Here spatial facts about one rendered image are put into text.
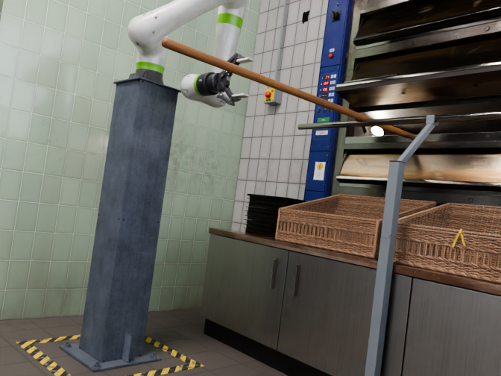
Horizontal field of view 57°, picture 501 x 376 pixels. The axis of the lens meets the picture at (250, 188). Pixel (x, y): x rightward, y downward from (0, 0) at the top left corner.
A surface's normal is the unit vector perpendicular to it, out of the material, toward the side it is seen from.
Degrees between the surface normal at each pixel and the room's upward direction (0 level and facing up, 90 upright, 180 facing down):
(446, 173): 70
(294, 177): 90
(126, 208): 90
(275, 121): 90
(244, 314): 90
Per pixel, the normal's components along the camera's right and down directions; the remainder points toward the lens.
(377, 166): -0.65, -0.45
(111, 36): 0.66, 0.05
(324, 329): -0.74, -0.12
